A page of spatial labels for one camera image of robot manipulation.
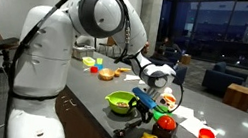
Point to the folded white paper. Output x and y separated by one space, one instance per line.
131 77

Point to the brown food bits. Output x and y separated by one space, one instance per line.
122 104

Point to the dark wooden block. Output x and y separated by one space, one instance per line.
163 136

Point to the small white paper sheet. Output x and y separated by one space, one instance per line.
184 111

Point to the large white paper sheet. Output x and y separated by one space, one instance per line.
193 126

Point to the small green plastic bowl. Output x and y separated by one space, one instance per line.
156 115

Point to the brown wooden counter cabinet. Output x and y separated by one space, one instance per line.
86 133

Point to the small red measuring cup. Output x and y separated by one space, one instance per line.
94 69

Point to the black camera tripod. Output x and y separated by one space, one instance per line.
5 61

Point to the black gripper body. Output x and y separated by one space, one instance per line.
144 108

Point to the seated person in dark clothes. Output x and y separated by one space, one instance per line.
171 48

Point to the dark glass window wall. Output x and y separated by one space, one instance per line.
225 28

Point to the wicker basket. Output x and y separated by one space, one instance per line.
106 74

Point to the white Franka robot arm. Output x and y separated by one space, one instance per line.
46 49

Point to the tan toy gourd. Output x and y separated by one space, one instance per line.
117 73

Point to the small wooden stool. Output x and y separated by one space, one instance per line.
185 59

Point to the clear metal tray container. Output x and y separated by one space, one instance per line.
82 53

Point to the small green cup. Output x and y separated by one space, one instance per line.
99 61

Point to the seated person with brown hair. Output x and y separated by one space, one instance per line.
146 47

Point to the blue toy object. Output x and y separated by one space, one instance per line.
144 98

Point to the red orange ball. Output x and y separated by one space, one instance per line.
166 123

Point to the wooden cube side table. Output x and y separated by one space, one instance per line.
239 96

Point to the yellow plastic container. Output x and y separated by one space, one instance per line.
88 61

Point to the white orange plush toy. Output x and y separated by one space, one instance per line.
169 100

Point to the grey concrete pillar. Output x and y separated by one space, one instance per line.
151 9

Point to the green mixing bowl with spout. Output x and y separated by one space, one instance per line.
115 98

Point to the small blue plastic item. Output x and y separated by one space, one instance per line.
99 66

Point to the dark blue armchair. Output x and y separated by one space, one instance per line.
223 79

